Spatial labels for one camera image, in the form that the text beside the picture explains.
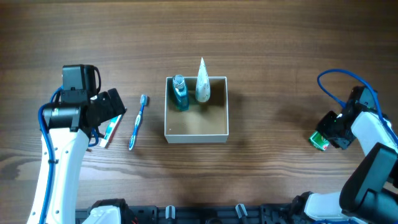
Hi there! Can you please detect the green soap box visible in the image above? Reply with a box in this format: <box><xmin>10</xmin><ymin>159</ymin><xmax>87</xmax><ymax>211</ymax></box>
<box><xmin>308</xmin><ymin>131</ymin><xmax>330</xmax><ymax>151</ymax></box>

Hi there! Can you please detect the blue mouthwash bottle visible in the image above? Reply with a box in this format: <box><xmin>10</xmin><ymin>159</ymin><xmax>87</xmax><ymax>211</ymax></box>
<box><xmin>172</xmin><ymin>75</ymin><xmax>189</xmax><ymax>111</ymax></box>

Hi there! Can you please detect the white lotion tube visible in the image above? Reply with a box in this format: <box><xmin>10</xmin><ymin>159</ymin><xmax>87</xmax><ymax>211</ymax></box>
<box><xmin>195</xmin><ymin>58</ymin><xmax>211</xmax><ymax>103</ymax></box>

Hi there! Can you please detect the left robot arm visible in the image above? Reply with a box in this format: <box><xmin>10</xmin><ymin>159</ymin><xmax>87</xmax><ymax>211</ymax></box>
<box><xmin>28</xmin><ymin>64</ymin><xmax>126</xmax><ymax>223</ymax></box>

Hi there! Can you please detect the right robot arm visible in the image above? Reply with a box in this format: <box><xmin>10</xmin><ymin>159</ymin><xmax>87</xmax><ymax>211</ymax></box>
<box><xmin>289</xmin><ymin>86</ymin><xmax>397</xmax><ymax>223</ymax></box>

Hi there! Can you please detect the teal red toothpaste tube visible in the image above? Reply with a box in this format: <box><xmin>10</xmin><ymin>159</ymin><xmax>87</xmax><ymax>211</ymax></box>
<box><xmin>99</xmin><ymin>114</ymin><xmax>123</xmax><ymax>148</ymax></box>

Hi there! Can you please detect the blue white toothbrush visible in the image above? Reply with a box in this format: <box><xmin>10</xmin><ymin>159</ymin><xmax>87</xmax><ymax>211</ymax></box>
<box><xmin>129</xmin><ymin>95</ymin><xmax>149</xmax><ymax>151</ymax></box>

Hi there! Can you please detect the white cardboard open box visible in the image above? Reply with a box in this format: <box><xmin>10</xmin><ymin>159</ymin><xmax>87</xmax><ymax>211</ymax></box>
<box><xmin>164</xmin><ymin>77</ymin><xmax>229</xmax><ymax>144</ymax></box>

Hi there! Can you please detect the left blue cable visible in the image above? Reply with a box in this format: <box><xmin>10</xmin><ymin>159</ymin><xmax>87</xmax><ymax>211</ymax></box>
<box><xmin>37</xmin><ymin>87</ymin><xmax>100</xmax><ymax>224</ymax></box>

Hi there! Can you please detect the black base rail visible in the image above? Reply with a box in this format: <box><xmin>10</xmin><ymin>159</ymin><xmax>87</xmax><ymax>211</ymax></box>
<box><xmin>74</xmin><ymin>203</ymin><xmax>296</xmax><ymax>224</ymax></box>

